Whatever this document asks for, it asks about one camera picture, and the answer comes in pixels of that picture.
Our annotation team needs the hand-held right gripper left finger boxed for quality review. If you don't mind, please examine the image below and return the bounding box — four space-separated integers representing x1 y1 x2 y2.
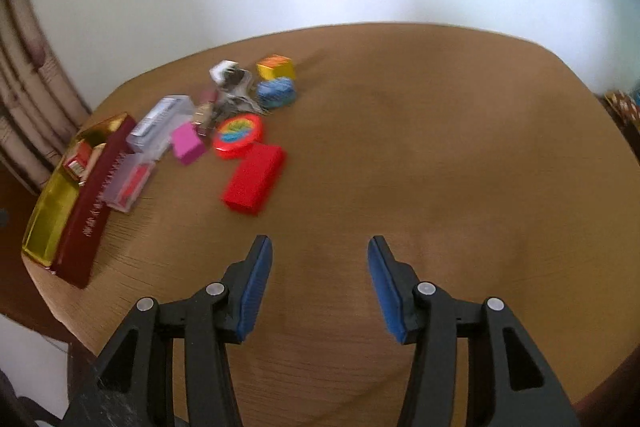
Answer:
60 234 274 427

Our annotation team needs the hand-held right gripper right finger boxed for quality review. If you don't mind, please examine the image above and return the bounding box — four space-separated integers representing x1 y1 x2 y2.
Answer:
367 235 583 427

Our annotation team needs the large metal clip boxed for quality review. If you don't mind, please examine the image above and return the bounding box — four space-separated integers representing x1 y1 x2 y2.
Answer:
215 69 271 128

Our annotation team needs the pink eraser block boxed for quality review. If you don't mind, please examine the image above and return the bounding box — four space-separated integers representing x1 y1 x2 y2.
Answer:
170 123 207 166

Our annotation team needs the red rectangular box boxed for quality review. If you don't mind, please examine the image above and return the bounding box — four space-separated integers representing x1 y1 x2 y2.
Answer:
221 143 287 215

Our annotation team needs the blue patterned small box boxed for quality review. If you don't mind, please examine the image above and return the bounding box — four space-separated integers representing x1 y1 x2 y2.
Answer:
256 77 297 109

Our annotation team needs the small red textured box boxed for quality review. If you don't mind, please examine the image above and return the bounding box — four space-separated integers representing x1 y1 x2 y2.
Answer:
62 141 94 181

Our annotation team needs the yellow cube box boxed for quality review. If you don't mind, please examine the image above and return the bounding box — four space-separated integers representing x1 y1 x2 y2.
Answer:
256 55 295 81

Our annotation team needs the pink lip gloss tube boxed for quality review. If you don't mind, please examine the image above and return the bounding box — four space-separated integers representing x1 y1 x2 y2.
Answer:
192 88 221 135

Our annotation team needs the white cube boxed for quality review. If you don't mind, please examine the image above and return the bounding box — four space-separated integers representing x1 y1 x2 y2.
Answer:
209 60 240 85

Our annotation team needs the brown patterned cloth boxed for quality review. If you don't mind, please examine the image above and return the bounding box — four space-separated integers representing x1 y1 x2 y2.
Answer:
602 89 640 128

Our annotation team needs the clear case with red insert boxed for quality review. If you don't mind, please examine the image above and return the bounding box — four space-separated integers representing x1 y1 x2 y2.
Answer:
102 152 156 212

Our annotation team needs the red round rainbow disc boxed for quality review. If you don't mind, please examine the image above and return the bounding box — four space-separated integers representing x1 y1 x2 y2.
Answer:
212 114 266 160

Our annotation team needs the maroon gift box gold inside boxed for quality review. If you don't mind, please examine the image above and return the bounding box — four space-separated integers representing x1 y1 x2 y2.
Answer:
21 112 138 290

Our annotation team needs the large clear plastic case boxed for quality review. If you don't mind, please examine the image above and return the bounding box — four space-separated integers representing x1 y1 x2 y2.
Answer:
126 95 196 154

